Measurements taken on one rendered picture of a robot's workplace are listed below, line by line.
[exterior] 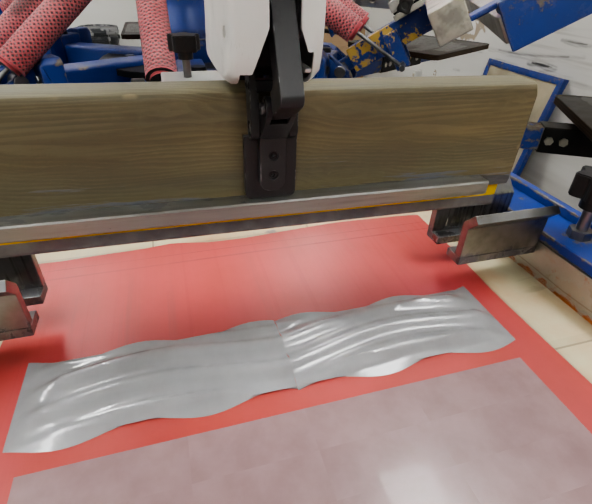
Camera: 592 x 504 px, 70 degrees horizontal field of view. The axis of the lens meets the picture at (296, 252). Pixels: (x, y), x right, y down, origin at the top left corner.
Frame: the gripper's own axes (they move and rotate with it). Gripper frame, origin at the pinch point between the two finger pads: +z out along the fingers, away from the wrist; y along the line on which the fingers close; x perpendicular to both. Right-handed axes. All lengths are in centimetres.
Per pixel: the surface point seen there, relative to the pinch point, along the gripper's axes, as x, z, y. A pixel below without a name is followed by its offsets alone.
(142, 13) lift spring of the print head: -7, -4, -56
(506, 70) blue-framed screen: 196, 36, -203
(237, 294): -1.8, 13.8, -3.0
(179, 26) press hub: -1, 1, -80
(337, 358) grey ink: 4.0, 13.4, 6.5
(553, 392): 17.6, 13.7, 12.9
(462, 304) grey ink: 16.5, 13.2, 3.6
